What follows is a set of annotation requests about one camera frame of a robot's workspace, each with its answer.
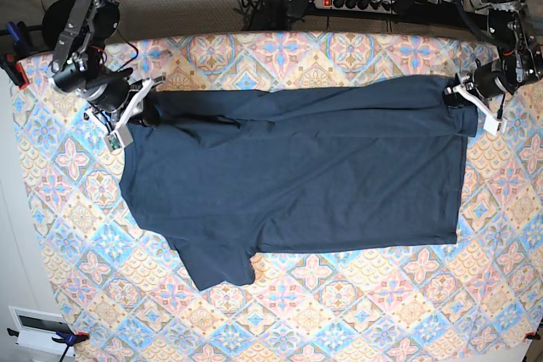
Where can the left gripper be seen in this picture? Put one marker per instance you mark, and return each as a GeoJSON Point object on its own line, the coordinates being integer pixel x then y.
{"type": "Point", "coordinates": [484, 83]}

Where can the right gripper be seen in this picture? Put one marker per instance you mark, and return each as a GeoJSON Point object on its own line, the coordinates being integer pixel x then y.
{"type": "Point", "coordinates": [118, 103]}

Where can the dark blue t-shirt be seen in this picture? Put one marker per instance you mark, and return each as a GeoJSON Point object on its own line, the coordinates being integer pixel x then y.
{"type": "Point", "coordinates": [229, 174]}

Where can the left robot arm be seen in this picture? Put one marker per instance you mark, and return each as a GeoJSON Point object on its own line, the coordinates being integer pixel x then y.
{"type": "Point", "coordinates": [519, 60]}

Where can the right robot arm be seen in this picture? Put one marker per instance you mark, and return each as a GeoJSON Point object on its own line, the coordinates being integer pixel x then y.
{"type": "Point", "coordinates": [78, 66]}

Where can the black round stool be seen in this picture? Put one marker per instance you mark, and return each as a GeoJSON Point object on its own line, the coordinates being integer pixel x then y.
{"type": "Point", "coordinates": [55, 20]}

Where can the red black clamp left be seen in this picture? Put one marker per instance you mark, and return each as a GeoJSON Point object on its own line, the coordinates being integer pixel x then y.
{"type": "Point", "coordinates": [13, 68]}

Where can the white power strip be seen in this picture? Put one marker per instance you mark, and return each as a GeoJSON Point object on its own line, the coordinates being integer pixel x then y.
{"type": "Point", "coordinates": [370, 6]}

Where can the blue clamp bottom left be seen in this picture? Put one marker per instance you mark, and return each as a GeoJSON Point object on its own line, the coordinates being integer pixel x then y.
{"type": "Point", "coordinates": [67, 338]}

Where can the white floor vent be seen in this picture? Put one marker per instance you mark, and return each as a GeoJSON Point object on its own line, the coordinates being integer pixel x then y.
{"type": "Point", "coordinates": [44, 322]}

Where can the red clamp bottom right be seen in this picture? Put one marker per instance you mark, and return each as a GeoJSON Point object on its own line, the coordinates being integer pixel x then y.
{"type": "Point", "coordinates": [533, 336]}

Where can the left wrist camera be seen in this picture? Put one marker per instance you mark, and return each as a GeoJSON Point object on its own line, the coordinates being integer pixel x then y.
{"type": "Point", "coordinates": [494, 126]}

